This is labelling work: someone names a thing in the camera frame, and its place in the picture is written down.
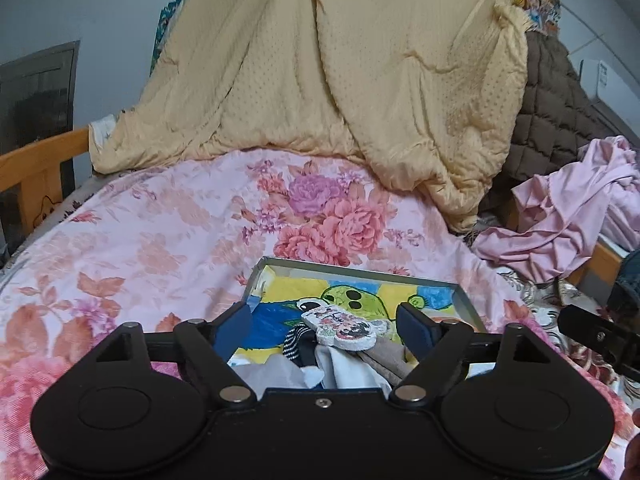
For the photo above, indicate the white air conditioner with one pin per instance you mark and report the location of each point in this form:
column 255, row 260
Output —
column 600, row 80

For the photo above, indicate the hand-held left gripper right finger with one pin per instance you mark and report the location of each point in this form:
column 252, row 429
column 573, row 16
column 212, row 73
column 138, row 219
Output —
column 415, row 332

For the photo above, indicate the pink floral bedsheet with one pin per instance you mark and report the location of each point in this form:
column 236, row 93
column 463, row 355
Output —
column 150, row 240

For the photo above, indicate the cartoon wall poster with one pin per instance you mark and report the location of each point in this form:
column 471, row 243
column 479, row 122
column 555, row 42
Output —
column 542, row 5

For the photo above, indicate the teal wall poster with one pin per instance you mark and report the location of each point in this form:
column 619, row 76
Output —
column 165, row 25

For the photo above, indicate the white sock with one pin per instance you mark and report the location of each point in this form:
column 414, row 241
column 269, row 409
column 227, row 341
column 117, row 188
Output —
column 350, row 372

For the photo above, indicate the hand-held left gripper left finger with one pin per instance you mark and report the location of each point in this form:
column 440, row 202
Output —
column 235, row 332

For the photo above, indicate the blue jeans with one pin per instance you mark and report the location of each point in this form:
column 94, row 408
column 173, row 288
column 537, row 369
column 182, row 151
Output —
column 627, row 285

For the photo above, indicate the wooden bed rail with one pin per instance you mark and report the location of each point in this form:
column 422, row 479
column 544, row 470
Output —
column 40, row 152
column 600, row 265

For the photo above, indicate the brown quilted blanket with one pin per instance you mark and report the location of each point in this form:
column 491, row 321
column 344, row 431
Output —
column 550, row 120

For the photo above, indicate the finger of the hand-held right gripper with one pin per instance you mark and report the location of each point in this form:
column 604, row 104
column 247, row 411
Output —
column 595, row 332

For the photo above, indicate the yellow quilt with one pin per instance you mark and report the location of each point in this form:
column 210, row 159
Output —
column 325, row 85

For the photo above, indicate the grey fabric face mask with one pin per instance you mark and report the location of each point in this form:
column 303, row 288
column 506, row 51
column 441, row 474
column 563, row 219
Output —
column 275, row 375

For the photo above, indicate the navy striped sock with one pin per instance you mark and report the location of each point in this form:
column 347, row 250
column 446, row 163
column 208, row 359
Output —
column 295, row 342

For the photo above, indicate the dark door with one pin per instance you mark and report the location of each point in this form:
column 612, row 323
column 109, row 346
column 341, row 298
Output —
column 35, row 95

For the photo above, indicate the cartoon plaster figure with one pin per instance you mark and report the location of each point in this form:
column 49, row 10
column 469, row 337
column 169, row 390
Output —
column 345, row 330

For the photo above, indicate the grey tray with frog painting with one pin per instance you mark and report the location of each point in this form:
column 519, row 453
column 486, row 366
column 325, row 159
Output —
column 280, row 300

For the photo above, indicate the pink garment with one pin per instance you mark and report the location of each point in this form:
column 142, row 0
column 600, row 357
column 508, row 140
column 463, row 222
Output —
column 555, row 210

